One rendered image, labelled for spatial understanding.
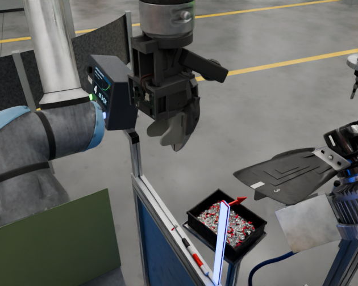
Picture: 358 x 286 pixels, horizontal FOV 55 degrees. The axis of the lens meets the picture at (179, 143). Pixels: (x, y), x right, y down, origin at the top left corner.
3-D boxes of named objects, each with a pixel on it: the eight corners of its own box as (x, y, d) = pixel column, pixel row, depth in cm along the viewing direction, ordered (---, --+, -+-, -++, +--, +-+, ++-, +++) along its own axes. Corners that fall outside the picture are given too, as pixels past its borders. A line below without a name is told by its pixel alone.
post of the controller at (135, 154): (142, 175, 135) (138, 135, 123) (135, 178, 134) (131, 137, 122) (139, 171, 137) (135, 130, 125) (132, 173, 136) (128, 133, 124)
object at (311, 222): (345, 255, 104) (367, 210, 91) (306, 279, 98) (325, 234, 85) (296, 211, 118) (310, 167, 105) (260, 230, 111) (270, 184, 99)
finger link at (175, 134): (154, 160, 58) (152, 113, 53) (180, 147, 62) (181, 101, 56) (165, 169, 57) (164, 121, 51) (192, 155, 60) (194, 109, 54)
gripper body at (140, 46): (129, 107, 55) (121, 31, 48) (171, 92, 59) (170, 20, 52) (157, 127, 50) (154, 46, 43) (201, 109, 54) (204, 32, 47)
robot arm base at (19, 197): (-15, 232, 66) (-31, 183, 66) (12, 222, 81) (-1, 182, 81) (62, 204, 68) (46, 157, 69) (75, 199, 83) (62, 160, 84)
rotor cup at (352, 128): (359, 163, 106) (340, 125, 108) (402, 152, 93) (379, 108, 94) (325, 179, 100) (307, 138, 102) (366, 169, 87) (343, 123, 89)
